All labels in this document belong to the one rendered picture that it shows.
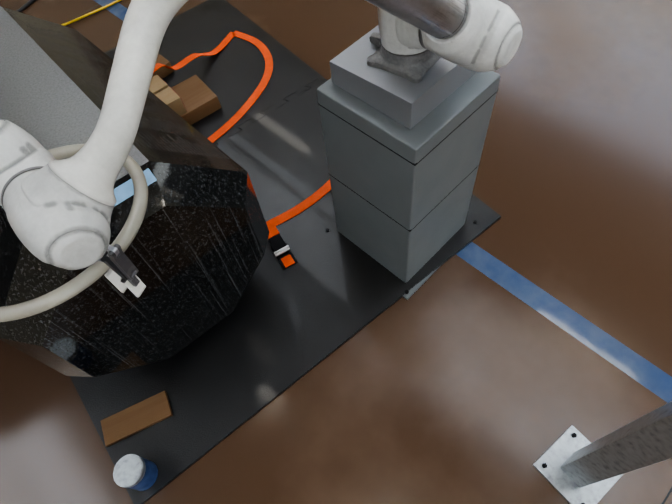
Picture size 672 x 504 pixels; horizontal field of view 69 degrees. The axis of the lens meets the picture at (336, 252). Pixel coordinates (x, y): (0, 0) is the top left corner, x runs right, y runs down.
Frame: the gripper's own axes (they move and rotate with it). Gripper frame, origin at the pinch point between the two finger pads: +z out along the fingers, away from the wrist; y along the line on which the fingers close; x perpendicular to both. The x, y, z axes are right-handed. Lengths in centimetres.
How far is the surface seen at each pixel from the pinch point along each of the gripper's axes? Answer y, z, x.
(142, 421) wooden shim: 39, 87, 16
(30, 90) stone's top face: 72, -5, -50
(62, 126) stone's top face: 52, -2, -39
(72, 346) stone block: 41, 39, 9
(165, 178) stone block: 17.2, 7.7, -35.1
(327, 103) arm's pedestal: -13, 14, -80
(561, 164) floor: -85, 97, -152
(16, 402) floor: 92, 84, 27
